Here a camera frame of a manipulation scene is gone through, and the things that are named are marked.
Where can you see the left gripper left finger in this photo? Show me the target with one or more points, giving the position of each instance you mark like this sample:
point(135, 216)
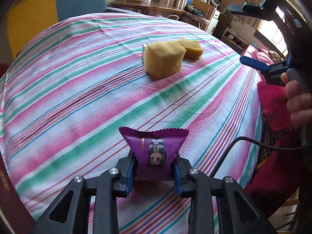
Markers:
point(69, 212)

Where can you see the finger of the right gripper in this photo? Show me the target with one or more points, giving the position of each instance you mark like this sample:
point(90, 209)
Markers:
point(271, 73)

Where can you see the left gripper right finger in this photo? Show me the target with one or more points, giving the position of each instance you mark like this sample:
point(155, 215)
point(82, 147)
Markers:
point(235, 210)

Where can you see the worn yellow sponge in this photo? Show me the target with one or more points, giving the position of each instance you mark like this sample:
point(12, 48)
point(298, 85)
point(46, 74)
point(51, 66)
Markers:
point(193, 49)

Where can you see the yellow sponge block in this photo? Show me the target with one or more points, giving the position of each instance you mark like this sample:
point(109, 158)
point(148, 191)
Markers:
point(163, 59)

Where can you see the person's right hand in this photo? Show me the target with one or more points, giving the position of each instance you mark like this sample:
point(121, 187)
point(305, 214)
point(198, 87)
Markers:
point(299, 104)

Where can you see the red blanket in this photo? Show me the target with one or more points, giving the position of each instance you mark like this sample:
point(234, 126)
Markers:
point(278, 173)

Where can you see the white shelf unit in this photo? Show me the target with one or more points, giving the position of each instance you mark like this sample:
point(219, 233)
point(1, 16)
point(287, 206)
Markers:
point(202, 15)

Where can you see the striped bed sheet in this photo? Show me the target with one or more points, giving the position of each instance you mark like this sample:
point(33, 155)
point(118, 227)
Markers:
point(69, 90)

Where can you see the wooden desk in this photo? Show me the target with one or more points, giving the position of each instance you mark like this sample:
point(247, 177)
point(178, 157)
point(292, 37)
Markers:
point(147, 7)

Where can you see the multicolour upholstered chair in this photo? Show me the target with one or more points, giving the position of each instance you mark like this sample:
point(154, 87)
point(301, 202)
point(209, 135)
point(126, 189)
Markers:
point(30, 17)

